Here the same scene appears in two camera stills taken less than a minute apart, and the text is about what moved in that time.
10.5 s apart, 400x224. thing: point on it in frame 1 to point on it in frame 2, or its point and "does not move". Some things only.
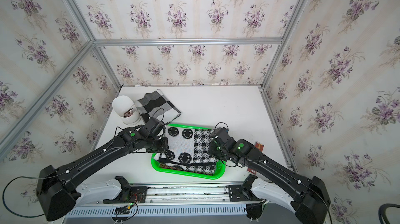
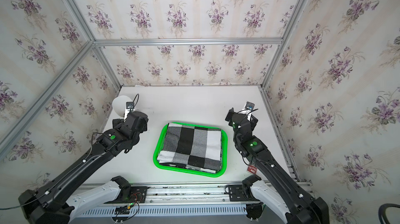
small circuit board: x=122 y=210 does not move
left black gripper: x=164 y=147 to x=117 y=123
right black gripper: x=210 y=151 to x=233 y=114
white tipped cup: x=125 y=107 does not move
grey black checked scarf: x=155 y=105 to x=190 y=147
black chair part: x=382 y=211 does not move
